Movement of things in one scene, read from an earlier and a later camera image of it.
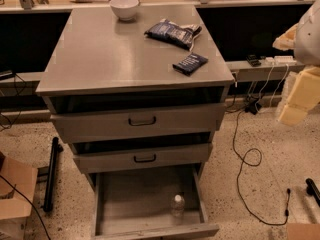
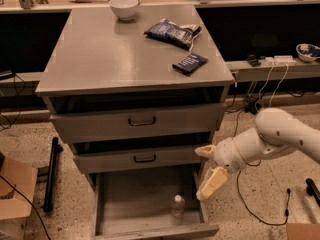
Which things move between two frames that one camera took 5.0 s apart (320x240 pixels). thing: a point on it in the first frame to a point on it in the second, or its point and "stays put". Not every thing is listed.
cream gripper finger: [305, 94] to [215, 179]
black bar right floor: [313, 190] stays put
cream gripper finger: [286, 41] to [206, 151]
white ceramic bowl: [124, 7] stays put
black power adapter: [253, 107] stays put
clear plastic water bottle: [178, 205] stays put
